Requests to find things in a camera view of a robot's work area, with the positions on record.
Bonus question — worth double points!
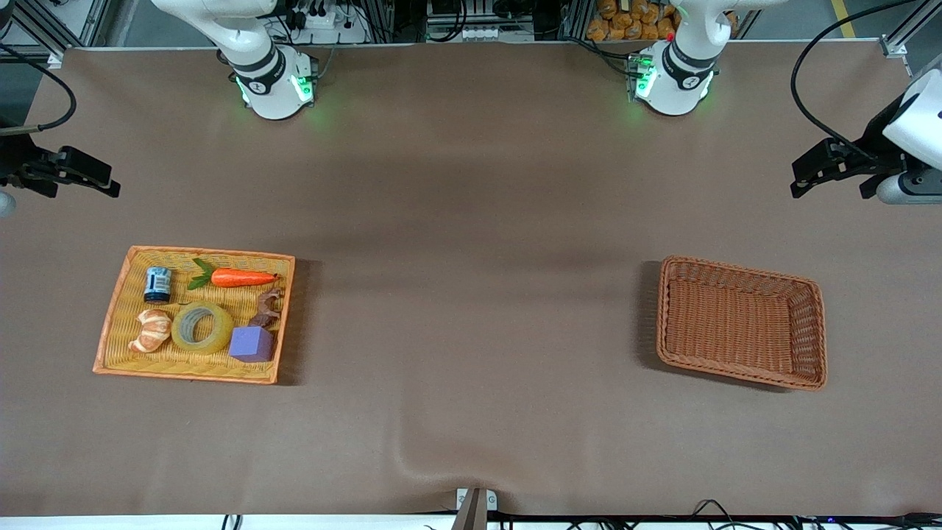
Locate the yellow packing tape roll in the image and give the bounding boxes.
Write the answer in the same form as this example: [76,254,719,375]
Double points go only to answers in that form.
[171,300,236,356]

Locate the small blue labelled can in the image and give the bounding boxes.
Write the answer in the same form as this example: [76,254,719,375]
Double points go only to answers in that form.
[144,266,172,304]

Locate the toy croissant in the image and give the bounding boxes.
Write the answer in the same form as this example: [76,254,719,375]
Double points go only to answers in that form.
[127,309,172,354]

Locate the brown wicker basket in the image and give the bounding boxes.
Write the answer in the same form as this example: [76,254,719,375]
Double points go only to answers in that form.
[656,255,829,392]

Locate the yellow wicker basket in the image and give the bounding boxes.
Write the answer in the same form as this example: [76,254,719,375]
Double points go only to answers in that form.
[93,245,297,386]

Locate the orange toy carrot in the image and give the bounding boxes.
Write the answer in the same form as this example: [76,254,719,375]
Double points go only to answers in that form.
[188,258,281,291]

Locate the brown toy lion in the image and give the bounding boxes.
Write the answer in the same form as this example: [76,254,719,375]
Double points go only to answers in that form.
[249,288,286,328]

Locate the purple foam cube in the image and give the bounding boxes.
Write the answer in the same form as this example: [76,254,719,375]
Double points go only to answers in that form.
[228,326,275,364]

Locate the bag of bread rolls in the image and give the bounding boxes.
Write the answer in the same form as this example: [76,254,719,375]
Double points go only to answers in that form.
[586,0,681,42]

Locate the white power strip with plugs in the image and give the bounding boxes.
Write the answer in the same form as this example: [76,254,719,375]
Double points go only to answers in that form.
[286,0,369,45]

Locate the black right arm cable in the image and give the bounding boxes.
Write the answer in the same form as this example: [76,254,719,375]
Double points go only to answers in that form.
[0,42,78,138]

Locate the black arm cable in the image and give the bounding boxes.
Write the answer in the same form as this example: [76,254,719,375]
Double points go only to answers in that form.
[0,42,78,138]
[790,0,922,160]

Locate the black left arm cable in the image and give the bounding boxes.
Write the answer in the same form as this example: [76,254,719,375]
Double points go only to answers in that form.
[790,0,922,160]

